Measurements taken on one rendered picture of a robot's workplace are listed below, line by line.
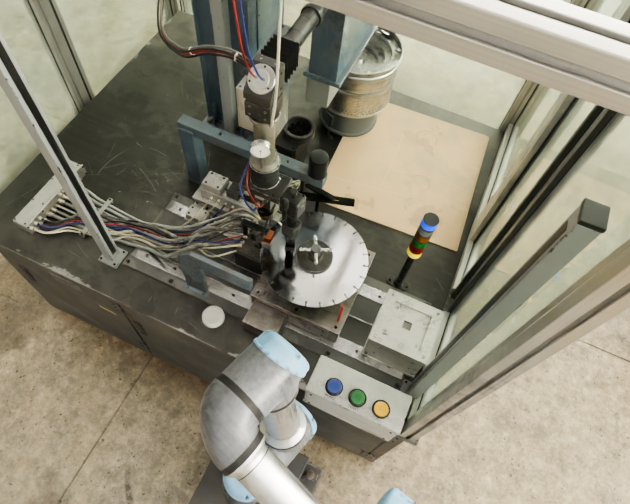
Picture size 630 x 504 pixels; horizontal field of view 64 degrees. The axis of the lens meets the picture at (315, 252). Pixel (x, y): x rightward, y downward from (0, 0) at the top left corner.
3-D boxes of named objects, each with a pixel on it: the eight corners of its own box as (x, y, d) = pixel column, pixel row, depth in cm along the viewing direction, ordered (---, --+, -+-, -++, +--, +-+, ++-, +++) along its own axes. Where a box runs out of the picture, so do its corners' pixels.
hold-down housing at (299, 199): (303, 232, 141) (308, 189, 124) (294, 244, 139) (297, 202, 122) (287, 222, 143) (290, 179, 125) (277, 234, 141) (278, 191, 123)
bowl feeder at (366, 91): (394, 107, 213) (415, 34, 182) (368, 156, 199) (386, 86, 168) (328, 82, 218) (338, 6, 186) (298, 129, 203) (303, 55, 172)
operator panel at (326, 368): (400, 408, 152) (413, 396, 139) (388, 443, 147) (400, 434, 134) (317, 369, 156) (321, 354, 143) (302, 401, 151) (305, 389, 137)
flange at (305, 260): (338, 265, 151) (339, 261, 149) (305, 278, 148) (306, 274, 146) (323, 236, 156) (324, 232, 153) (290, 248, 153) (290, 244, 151)
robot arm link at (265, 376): (251, 446, 135) (208, 368, 90) (289, 404, 141) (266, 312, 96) (283, 477, 130) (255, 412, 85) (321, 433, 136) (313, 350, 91)
